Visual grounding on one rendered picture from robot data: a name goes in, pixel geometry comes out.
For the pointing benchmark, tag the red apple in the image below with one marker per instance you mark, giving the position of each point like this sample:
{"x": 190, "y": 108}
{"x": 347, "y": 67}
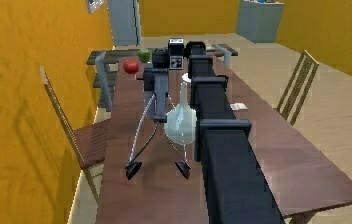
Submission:
{"x": 130, "y": 66}

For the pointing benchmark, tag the clear glass vase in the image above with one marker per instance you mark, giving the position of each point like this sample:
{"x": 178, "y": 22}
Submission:
{"x": 180, "y": 123}

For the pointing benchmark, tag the dark grey slatted table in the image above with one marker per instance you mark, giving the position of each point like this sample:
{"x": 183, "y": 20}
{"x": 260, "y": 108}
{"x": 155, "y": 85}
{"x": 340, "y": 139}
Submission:
{"x": 120, "y": 55}

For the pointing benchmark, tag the brown wooden table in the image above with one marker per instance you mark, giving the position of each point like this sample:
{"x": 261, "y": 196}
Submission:
{"x": 300, "y": 160}

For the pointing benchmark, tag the framed wall picture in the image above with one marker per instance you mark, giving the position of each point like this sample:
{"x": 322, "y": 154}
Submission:
{"x": 94, "y": 5}

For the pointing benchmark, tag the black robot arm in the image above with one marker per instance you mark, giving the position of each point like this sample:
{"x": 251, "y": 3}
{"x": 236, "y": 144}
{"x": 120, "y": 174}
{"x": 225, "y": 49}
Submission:
{"x": 230, "y": 166}

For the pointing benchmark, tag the small blue item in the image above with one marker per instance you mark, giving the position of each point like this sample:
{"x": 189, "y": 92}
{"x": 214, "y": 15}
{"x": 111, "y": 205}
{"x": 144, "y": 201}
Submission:
{"x": 262, "y": 1}

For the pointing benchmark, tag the wooden chair with brown seat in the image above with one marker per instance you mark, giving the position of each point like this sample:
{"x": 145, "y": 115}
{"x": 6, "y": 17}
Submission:
{"x": 90, "y": 140}
{"x": 311, "y": 57}

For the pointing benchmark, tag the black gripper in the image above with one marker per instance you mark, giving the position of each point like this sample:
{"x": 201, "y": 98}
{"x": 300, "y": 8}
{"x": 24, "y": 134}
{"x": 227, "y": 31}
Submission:
{"x": 160, "y": 83}

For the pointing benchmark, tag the grey chair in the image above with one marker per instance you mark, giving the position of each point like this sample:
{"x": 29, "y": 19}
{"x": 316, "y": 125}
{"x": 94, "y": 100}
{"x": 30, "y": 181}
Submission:
{"x": 103, "y": 76}
{"x": 224, "y": 55}

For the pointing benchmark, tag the grey cupboard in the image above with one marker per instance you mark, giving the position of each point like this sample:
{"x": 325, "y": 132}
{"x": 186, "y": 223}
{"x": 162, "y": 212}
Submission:
{"x": 259, "y": 23}

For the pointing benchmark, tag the green apple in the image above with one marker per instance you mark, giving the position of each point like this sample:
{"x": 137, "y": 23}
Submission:
{"x": 144, "y": 55}

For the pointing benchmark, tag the grey fridge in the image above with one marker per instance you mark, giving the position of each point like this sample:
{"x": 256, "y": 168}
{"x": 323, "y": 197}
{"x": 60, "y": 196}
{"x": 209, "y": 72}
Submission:
{"x": 122, "y": 21}

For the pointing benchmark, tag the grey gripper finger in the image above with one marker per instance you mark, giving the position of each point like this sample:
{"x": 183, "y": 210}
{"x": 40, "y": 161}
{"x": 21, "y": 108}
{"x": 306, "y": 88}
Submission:
{"x": 184, "y": 169}
{"x": 133, "y": 169}

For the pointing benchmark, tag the small white flat item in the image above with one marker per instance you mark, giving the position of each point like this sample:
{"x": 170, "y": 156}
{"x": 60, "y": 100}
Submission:
{"x": 239, "y": 106}

